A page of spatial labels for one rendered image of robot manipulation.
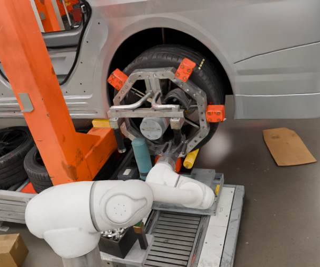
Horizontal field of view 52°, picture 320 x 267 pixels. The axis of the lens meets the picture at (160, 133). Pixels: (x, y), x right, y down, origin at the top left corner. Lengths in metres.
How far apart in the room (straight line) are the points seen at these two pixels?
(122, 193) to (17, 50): 1.03
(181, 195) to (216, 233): 1.02
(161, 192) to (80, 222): 0.35
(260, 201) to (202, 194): 1.20
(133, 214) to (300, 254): 1.54
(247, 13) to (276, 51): 0.24
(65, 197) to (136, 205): 0.18
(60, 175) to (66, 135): 0.25
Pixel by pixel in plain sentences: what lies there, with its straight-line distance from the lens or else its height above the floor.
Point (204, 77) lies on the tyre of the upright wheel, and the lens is 1.80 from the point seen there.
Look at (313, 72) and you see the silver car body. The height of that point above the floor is 1.01.
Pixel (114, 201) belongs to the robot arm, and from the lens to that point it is 0.78.
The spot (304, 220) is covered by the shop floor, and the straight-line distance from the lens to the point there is 2.39.
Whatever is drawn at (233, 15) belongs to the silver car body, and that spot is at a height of 1.33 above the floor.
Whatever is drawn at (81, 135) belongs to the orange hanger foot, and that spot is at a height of 0.80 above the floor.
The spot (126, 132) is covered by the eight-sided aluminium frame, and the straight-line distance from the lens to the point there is 2.01.
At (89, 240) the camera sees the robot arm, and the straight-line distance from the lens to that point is 0.90.
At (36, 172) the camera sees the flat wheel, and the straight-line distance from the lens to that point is 2.41.
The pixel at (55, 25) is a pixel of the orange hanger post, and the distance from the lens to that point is 5.05.
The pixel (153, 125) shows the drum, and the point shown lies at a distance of 1.73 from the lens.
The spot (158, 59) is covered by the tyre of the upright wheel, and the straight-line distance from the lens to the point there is 1.82.
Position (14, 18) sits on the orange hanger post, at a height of 1.52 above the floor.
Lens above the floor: 1.69
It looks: 29 degrees down
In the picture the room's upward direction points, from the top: 11 degrees counter-clockwise
